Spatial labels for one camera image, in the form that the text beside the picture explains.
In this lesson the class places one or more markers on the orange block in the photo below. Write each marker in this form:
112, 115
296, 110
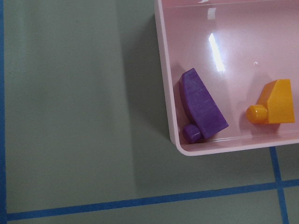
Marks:
274, 105

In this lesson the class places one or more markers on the pink plastic box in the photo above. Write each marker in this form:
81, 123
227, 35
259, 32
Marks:
236, 47

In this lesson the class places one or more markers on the purple block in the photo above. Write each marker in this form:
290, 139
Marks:
206, 119

